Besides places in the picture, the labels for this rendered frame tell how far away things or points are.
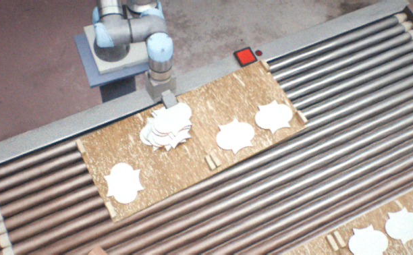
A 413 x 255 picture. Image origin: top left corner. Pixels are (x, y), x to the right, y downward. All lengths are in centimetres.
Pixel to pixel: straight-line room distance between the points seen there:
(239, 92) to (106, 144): 56
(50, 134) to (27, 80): 129
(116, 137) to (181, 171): 28
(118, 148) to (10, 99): 141
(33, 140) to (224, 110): 73
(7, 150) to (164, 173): 59
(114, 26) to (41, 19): 193
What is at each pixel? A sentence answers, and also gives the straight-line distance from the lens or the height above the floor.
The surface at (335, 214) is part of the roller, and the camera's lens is 189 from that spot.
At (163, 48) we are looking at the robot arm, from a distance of 148.
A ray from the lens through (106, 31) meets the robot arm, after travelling 155.
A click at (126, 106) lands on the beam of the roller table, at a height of 91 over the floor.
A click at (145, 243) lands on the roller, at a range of 176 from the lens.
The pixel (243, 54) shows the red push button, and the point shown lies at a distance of 210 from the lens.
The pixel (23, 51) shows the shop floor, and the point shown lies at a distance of 333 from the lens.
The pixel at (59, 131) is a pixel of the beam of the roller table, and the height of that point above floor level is 91.
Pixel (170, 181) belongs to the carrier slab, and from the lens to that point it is 180.
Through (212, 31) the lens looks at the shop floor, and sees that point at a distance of 334.
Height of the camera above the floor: 262
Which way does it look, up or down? 63 degrees down
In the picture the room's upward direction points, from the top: 10 degrees clockwise
